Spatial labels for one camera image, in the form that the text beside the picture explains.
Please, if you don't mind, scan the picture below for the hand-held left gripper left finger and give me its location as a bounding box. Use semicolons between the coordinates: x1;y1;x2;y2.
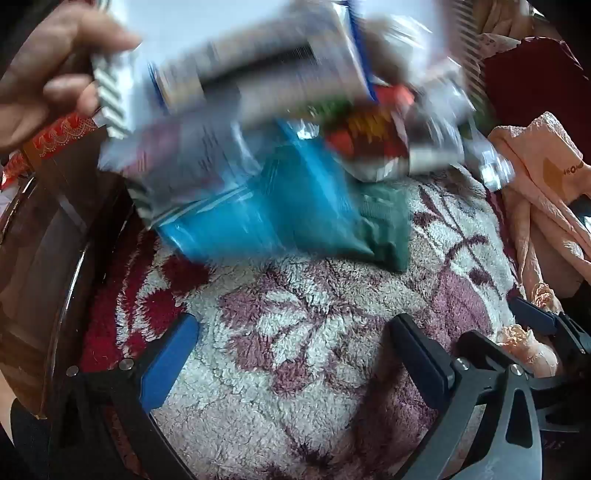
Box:
52;313;200;480

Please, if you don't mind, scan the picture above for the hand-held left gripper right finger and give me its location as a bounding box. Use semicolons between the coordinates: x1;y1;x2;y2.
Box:
389;313;546;480

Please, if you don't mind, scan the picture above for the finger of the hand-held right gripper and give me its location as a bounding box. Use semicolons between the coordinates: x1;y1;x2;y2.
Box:
509;296;591;385

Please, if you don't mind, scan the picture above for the dark green snack packet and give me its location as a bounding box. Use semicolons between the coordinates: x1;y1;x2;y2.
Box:
295;179;413;273

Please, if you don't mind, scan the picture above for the light blue snack packet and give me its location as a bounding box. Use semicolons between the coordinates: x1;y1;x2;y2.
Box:
157;119;376;267

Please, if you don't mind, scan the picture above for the silver green snack packet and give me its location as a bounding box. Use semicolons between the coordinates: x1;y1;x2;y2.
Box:
407;62;516;193

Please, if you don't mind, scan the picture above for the white printed snack packet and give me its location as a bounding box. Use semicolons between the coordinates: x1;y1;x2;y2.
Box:
98;110;260;232

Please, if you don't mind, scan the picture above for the red snack packet gold print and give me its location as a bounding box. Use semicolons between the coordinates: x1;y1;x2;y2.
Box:
322;83;417;182

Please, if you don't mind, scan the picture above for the white tissue box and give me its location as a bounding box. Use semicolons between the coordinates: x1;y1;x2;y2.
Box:
150;7;380;127

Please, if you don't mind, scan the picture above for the white box with striped rim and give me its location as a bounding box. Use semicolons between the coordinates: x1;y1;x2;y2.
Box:
90;0;490;140

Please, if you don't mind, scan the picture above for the floral fleece blanket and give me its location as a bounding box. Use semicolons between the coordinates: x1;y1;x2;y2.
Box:
78;168;533;480

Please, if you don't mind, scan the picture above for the pale pink garment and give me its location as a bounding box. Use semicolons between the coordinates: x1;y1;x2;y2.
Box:
487;111;591;378

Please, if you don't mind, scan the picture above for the dark red cloth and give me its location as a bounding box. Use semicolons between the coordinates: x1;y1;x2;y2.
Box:
481;37;591;140

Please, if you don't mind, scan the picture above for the red patterned strip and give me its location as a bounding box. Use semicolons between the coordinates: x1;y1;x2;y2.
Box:
0;111;106;186

